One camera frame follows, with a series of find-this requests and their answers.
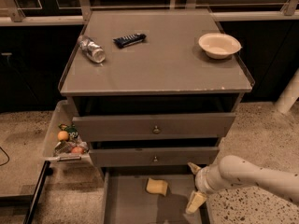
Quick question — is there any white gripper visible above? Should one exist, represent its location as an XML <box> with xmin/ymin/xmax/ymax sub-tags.
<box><xmin>186</xmin><ymin>162</ymin><xmax>225</xmax><ymax>214</ymax></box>

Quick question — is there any yellow sponge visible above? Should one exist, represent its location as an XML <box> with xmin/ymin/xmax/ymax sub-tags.
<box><xmin>146</xmin><ymin>178</ymin><xmax>168</xmax><ymax>196</ymax></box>

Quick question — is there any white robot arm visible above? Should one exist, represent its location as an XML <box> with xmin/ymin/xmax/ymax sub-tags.
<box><xmin>186</xmin><ymin>155</ymin><xmax>299</xmax><ymax>214</ymax></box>

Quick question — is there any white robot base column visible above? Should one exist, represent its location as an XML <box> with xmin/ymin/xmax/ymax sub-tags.
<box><xmin>275</xmin><ymin>68</ymin><xmax>299</xmax><ymax>114</ymax></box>

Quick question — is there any grey middle drawer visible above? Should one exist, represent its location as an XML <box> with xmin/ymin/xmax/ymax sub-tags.
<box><xmin>89</xmin><ymin>147</ymin><xmax>219</xmax><ymax>167</ymax></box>

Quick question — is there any grey drawer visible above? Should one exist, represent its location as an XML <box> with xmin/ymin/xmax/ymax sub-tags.
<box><xmin>89</xmin><ymin>147</ymin><xmax>219</xmax><ymax>167</ymax></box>
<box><xmin>100</xmin><ymin>167</ymin><xmax>212</xmax><ymax>224</ymax></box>
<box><xmin>72</xmin><ymin>113</ymin><xmax>235</xmax><ymax>142</ymax></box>

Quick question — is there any grey bottom drawer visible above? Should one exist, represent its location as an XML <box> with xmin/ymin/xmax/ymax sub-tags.
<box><xmin>100</xmin><ymin>167</ymin><xmax>212</xmax><ymax>224</ymax></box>

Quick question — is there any grey drawer cabinet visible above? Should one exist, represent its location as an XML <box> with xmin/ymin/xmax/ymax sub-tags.
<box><xmin>57</xmin><ymin>8</ymin><xmax>255</xmax><ymax>173</ymax></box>

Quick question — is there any grey top drawer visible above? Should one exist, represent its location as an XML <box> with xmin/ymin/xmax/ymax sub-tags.
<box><xmin>72</xmin><ymin>113</ymin><xmax>235</xmax><ymax>142</ymax></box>

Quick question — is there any silver foil snack bag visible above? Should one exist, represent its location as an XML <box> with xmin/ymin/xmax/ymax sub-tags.
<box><xmin>53</xmin><ymin>141</ymin><xmax>88</xmax><ymax>156</ymax></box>

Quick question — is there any red apple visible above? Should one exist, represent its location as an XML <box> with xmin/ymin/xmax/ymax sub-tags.
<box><xmin>71</xmin><ymin>147</ymin><xmax>85</xmax><ymax>154</ymax></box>

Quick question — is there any green snack packet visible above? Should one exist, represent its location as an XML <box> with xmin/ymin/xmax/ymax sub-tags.
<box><xmin>59</xmin><ymin>124</ymin><xmax>78</xmax><ymax>141</ymax></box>

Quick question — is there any clear plastic bin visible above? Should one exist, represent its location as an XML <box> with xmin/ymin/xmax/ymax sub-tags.
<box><xmin>42</xmin><ymin>100</ymin><xmax>91</xmax><ymax>165</ymax></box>

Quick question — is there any white paper bowl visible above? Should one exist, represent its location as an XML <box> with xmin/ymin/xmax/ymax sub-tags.
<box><xmin>198</xmin><ymin>33</ymin><xmax>242</xmax><ymax>60</ymax></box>

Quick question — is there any orange fruit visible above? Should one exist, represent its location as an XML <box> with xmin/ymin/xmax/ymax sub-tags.
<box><xmin>57</xmin><ymin>131</ymin><xmax>69</xmax><ymax>141</ymax></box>

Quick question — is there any black metal bar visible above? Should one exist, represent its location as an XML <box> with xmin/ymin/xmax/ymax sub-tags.
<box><xmin>23</xmin><ymin>161</ymin><xmax>50</xmax><ymax>224</ymax></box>

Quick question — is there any dark blue snack bar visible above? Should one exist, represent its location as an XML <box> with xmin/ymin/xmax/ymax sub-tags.
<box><xmin>113</xmin><ymin>34</ymin><xmax>147</xmax><ymax>49</ymax></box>

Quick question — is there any white metal railing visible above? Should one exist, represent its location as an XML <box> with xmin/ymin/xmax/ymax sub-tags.
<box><xmin>0</xmin><ymin>0</ymin><xmax>299</xmax><ymax>26</ymax></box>

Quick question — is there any black floor cable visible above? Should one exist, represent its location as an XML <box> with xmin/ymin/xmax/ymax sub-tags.
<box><xmin>0</xmin><ymin>147</ymin><xmax>11</xmax><ymax>168</ymax></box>

